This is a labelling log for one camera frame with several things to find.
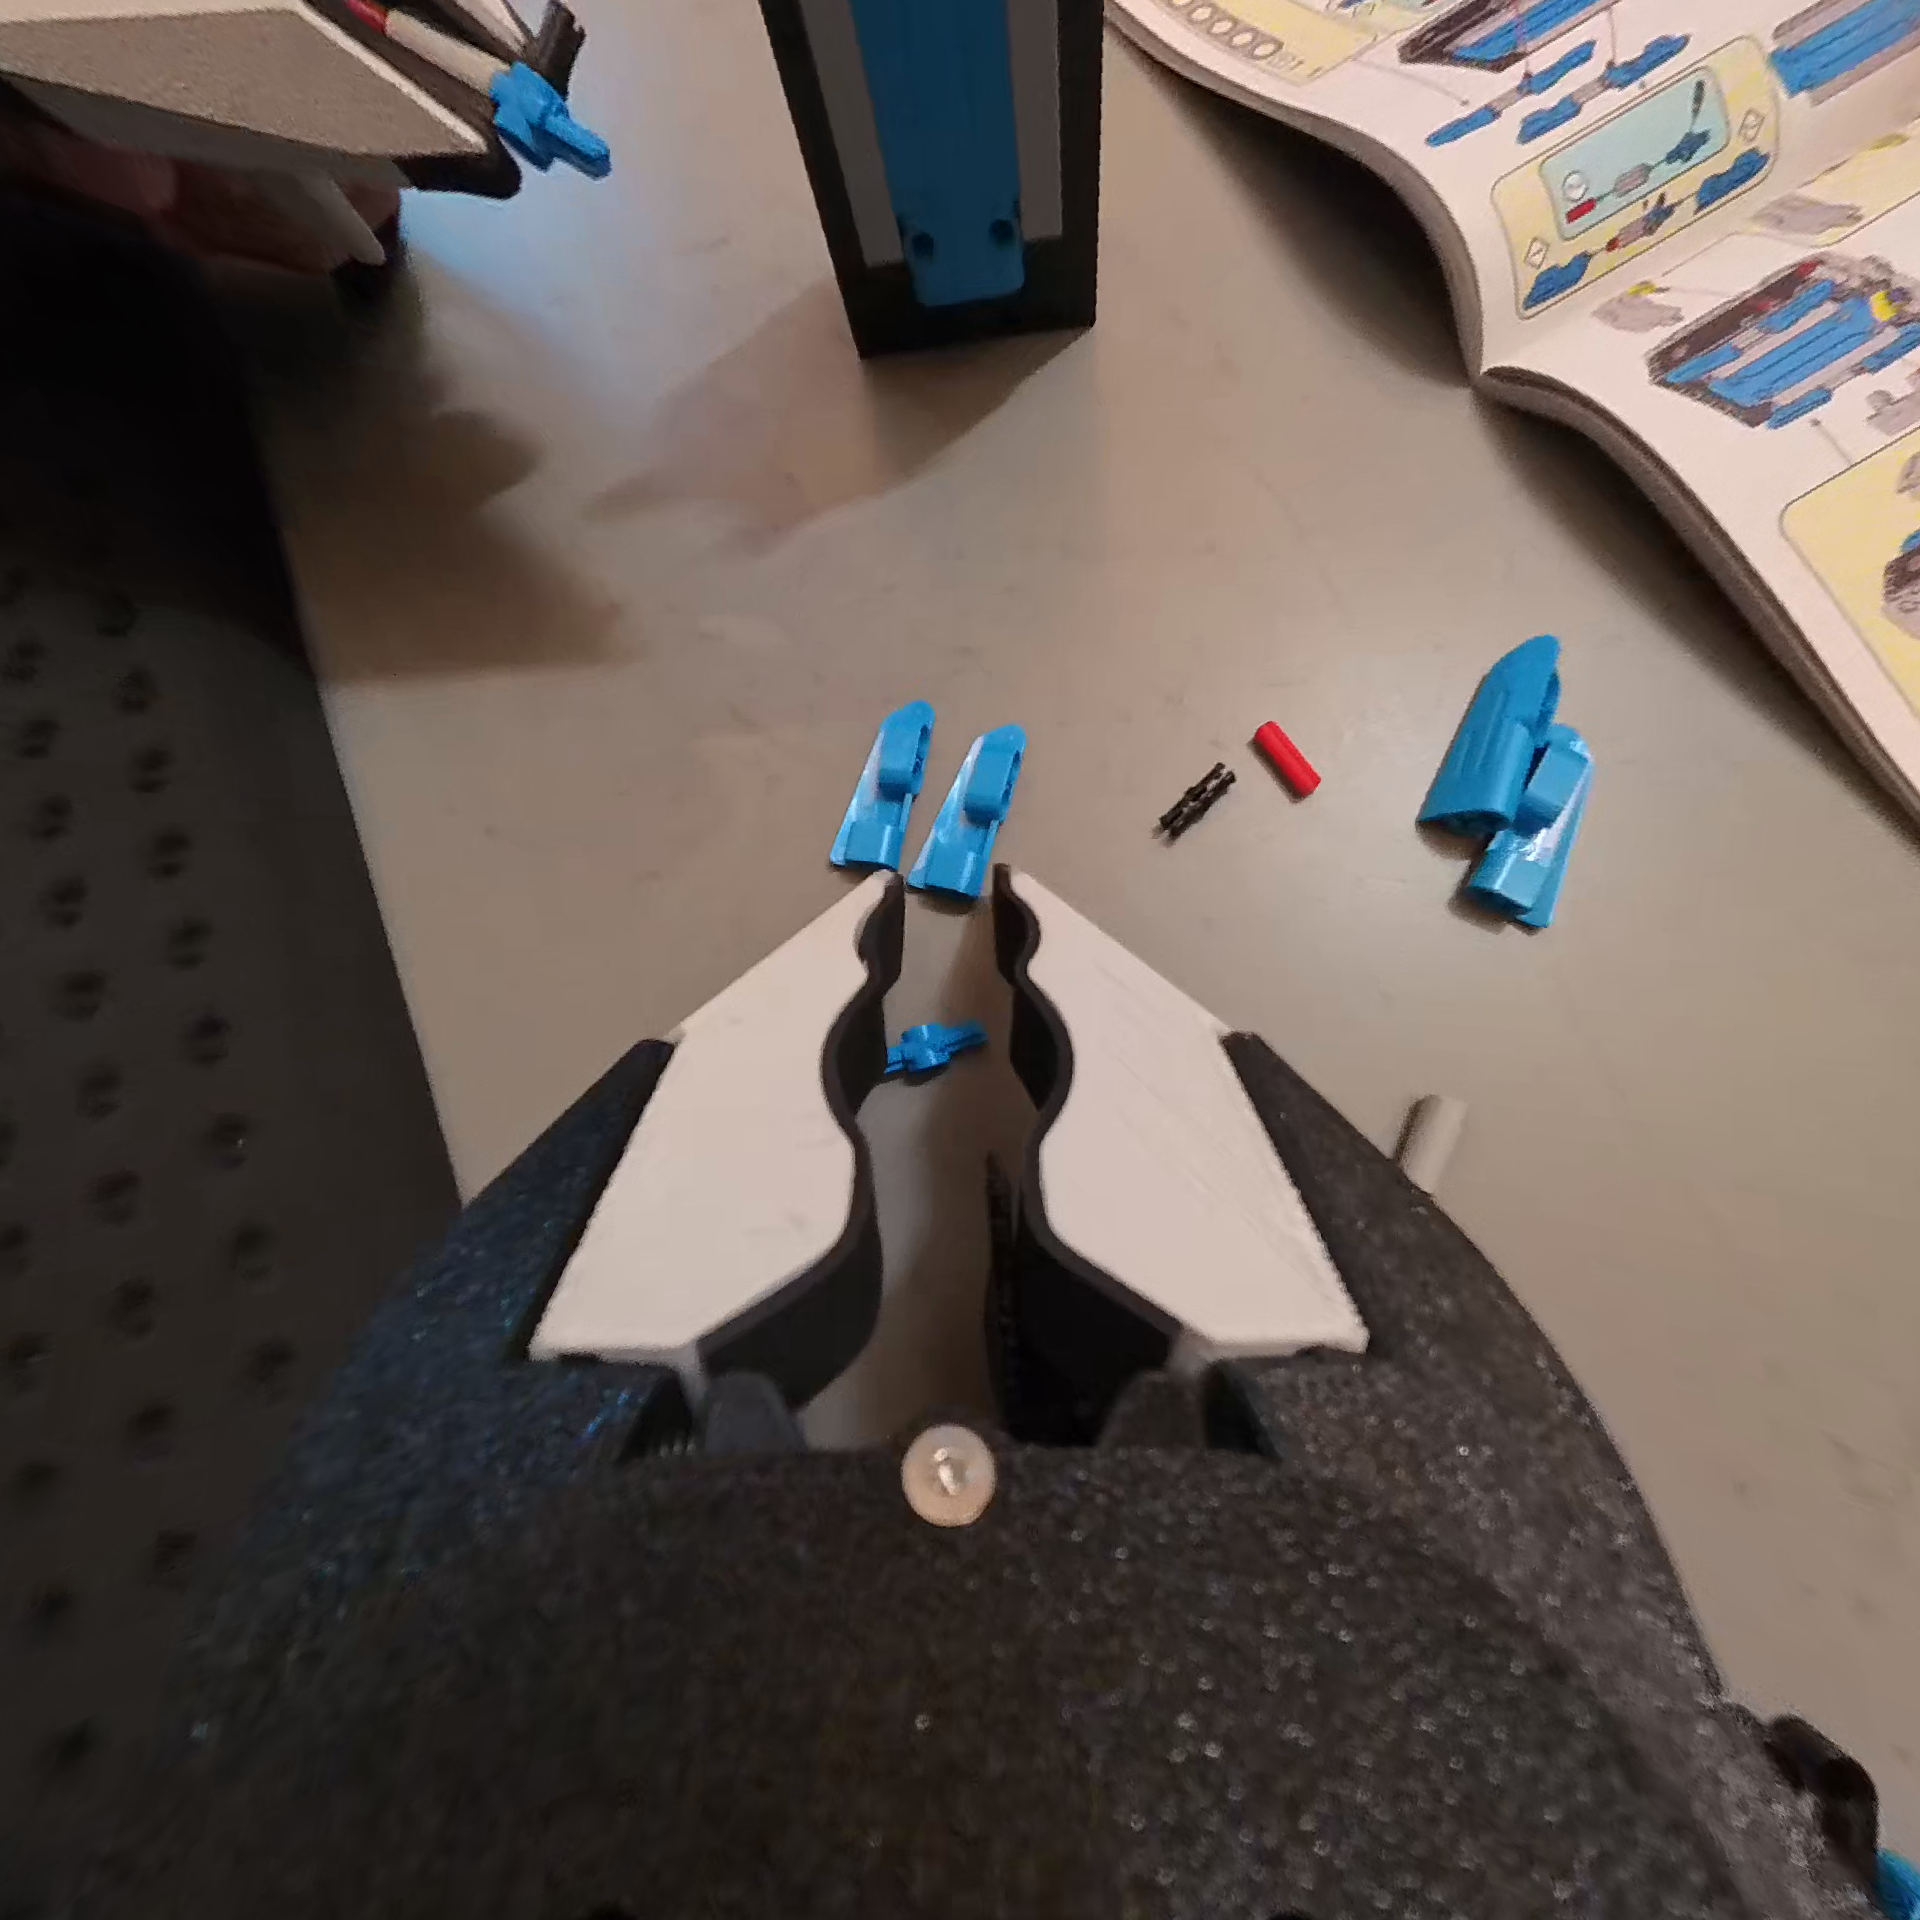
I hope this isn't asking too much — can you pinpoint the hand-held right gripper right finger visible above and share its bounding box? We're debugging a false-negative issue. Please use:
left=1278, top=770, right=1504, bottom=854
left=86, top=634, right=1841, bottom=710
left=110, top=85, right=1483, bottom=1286
left=985, top=864, right=1376, bottom=1414

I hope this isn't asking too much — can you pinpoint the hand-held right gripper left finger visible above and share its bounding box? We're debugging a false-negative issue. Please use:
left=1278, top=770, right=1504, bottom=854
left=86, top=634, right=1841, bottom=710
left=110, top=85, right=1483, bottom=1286
left=525, top=872, right=911, bottom=1414

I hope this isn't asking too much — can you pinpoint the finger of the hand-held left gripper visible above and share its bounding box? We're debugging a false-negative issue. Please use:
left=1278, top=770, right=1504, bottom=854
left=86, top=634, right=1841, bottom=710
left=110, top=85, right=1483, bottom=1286
left=406, top=0, right=580, bottom=80
left=0, top=0, right=512, bottom=174

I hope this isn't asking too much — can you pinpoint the blue grey axle assembly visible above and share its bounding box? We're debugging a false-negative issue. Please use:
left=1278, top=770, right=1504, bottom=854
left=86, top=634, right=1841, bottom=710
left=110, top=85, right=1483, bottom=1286
left=492, top=59, right=616, bottom=187

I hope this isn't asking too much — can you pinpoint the blue curved brick panel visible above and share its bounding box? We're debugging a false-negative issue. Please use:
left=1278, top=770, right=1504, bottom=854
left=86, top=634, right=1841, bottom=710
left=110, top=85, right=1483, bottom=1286
left=834, top=703, right=940, bottom=873
left=903, top=724, right=1031, bottom=898

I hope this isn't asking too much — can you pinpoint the grey desk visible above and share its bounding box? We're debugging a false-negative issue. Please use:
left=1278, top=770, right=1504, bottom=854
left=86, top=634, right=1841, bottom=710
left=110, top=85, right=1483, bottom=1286
left=256, top=0, right=1920, bottom=1920

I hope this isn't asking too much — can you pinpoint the person's left hand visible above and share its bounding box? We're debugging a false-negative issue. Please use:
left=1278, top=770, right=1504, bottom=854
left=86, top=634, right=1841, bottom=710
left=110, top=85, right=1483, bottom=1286
left=0, top=104, right=406, bottom=294

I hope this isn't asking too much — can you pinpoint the grey bush brick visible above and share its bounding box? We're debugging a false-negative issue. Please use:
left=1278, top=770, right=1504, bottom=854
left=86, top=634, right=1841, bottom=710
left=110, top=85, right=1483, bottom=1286
left=1384, top=1092, right=1469, bottom=1207

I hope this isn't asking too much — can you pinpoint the black blue brick model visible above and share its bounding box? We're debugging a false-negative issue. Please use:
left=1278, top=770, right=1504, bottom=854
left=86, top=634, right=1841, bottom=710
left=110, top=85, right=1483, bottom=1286
left=760, top=0, right=1106, bottom=361

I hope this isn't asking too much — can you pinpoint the black perforated panel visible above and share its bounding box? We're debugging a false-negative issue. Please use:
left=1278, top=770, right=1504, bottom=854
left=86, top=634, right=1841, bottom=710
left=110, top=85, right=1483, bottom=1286
left=0, top=257, right=482, bottom=1920

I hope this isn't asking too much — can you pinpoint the instruction booklet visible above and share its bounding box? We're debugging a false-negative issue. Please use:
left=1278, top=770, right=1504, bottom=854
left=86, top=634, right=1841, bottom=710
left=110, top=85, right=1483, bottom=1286
left=1106, top=0, right=1920, bottom=818

